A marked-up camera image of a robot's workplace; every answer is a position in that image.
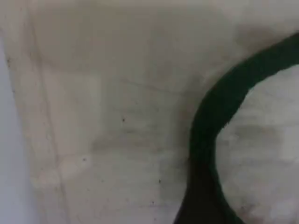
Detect white canvas handbag green handles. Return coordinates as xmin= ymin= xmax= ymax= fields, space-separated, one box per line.
xmin=0 ymin=0 xmax=299 ymax=224

